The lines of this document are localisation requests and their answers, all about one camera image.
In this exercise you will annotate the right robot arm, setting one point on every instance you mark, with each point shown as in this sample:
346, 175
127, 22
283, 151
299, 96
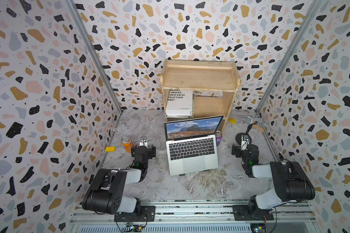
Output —
291, 184

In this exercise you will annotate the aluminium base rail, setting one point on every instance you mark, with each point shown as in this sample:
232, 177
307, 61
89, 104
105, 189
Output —
208, 216

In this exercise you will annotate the purple soda can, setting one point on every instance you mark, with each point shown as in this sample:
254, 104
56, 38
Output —
218, 137

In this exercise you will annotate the silver laptop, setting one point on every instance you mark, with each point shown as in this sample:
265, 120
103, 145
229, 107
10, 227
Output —
191, 144

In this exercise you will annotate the wooden shelf unit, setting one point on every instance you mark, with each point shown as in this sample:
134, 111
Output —
203, 76

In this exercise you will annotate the yellow sponge block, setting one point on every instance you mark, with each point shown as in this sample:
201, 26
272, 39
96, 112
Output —
109, 149

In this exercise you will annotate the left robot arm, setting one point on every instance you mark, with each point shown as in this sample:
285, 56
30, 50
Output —
105, 194

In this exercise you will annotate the orange soda can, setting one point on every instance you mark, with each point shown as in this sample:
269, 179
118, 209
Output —
127, 143

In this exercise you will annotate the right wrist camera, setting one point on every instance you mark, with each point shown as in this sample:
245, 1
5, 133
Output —
245, 141

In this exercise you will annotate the black microphone on stand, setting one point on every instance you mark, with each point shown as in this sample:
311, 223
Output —
249, 122

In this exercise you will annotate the white book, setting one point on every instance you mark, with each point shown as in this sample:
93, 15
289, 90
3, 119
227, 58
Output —
179, 104

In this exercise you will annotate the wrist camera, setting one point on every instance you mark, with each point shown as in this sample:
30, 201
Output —
143, 141
245, 141

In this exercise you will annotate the small yellow object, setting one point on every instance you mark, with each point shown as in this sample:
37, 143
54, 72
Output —
232, 120

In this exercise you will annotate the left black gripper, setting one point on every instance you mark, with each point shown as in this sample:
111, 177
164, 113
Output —
150, 153

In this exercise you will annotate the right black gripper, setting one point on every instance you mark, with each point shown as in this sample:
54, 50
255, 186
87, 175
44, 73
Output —
238, 151

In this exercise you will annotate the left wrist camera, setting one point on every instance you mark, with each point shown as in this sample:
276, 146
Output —
143, 141

